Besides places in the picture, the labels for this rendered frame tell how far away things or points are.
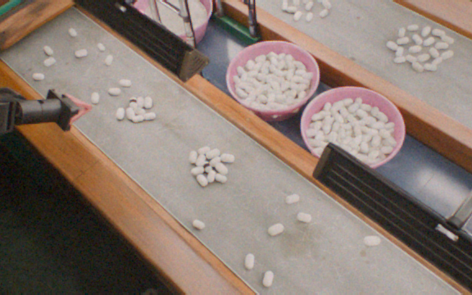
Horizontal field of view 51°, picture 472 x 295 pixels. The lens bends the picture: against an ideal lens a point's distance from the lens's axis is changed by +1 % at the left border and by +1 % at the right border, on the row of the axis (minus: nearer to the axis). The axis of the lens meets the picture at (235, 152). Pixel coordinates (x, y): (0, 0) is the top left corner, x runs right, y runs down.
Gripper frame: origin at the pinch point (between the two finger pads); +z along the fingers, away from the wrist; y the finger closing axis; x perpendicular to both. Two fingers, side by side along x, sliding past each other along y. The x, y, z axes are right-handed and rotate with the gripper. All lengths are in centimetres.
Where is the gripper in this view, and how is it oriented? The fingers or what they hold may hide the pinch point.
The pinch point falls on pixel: (88, 108)
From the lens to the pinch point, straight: 134.5
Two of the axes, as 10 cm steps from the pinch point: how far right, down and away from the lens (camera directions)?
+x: -3.8, 8.2, 4.3
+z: 6.1, -1.3, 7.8
